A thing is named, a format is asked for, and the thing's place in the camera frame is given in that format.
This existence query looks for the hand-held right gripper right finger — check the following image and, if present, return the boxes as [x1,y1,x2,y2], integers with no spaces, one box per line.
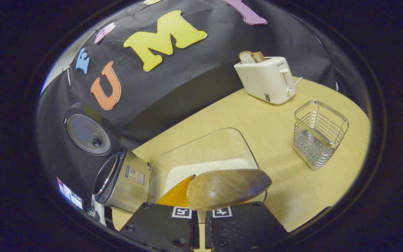
[205,201,289,252]

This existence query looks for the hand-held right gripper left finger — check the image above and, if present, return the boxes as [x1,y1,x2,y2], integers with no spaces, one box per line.
[119,175,199,252]

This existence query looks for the wooden spoon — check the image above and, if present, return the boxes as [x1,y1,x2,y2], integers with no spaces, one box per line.
[187,169,272,211]

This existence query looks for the silver black rice cooker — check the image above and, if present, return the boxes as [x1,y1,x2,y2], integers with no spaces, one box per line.
[63,103,151,213]

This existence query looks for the clear plastic rice container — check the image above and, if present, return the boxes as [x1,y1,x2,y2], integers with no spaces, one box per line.
[147,128,268,210]

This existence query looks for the metal wire chopstick holder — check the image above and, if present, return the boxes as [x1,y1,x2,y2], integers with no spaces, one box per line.
[292,100,349,171]

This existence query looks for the computer monitor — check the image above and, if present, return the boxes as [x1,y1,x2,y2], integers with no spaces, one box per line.
[57,177,83,209]

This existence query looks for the white toaster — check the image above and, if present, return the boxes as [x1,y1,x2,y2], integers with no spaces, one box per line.
[234,56,297,105]

